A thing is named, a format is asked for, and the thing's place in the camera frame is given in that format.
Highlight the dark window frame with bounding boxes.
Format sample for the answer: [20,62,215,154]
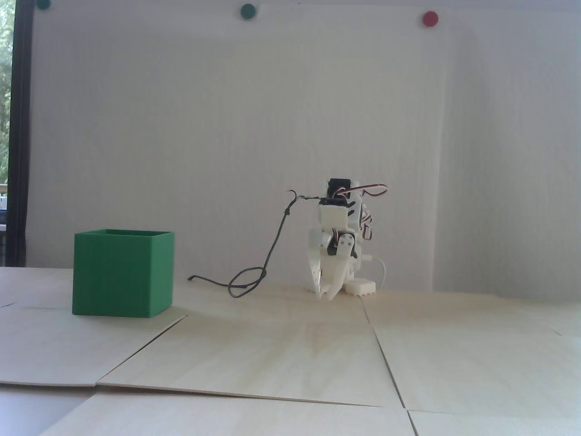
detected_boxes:
[10,0,34,268]

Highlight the green open-top box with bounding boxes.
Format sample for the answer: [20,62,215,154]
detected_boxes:
[72,228,176,318]

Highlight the red black servo wires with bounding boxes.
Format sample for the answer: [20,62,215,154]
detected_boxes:
[336,183,389,242]

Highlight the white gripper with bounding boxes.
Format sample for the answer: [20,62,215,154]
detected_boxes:
[306,200,364,301]

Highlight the thin black camera cable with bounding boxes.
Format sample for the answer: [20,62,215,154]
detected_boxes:
[188,190,328,298]

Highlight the white power cable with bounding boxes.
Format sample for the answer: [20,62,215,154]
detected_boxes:
[363,256,388,292]

